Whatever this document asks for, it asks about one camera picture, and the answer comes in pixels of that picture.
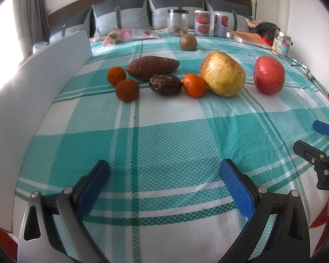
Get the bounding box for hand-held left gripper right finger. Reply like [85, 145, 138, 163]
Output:
[219, 158, 311, 263]

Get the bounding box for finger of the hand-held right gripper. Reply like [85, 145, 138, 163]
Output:
[293, 140, 329, 167]
[313, 120, 329, 138]

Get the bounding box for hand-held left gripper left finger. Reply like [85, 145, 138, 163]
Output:
[17, 159, 111, 263]

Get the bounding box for bright orange tangerine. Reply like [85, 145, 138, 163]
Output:
[182, 73, 207, 98]

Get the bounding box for sweet potato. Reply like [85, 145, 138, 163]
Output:
[126, 56, 180, 82]

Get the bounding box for metal buckle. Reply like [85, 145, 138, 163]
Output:
[304, 67, 317, 81]

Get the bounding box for red apple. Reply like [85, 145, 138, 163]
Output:
[253, 56, 286, 95]

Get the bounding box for teal plaid blanket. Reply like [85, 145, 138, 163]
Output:
[15, 31, 329, 263]

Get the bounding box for colourful printed tin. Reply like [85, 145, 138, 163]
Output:
[272, 30, 294, 57]

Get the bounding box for small dark orange tangerine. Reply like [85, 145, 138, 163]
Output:
[115, 79, 139, 102]
[107, 66, 127, 86]

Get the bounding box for white board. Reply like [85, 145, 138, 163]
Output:
[0, 28, 93, 233]

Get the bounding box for black bag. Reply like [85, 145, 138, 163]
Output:
[256, 22, 280, 40]

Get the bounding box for yellow potato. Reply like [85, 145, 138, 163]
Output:
[200, 52, 246, 97]

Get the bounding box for orange cover book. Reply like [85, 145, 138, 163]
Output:
[226, 30, 272, 50]

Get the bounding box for dark brown dried date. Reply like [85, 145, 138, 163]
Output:
[149, 74, 183, 96]

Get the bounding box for crumpled brown paper bag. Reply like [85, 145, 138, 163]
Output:
[246, 18, 264, 28]

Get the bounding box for narrow orange label can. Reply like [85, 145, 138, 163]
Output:
[213, 12, 229, 38]

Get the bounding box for pink snack packet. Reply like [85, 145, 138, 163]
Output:
[103, 29, 133, 47]

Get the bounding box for green brown round fruit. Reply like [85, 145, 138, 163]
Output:
[179, 34, 197, 51]

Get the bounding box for wide orange label can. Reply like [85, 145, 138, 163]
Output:
[194, 10, 210, 37]

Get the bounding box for white snack packet red print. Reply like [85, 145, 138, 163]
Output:
[130, 28, 161, 40]

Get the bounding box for clear jar with black lid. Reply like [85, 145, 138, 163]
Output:
[167, 9, 189, 37]

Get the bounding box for grey curtain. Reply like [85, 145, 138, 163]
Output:
[12, 0, 48, 58]

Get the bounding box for grey strapped pillow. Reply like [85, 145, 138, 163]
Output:
[92, 0, 151, 37]
[146, 0, 206, 29]
[49, 8, 92, 44]
[204, 0, 250, 32]

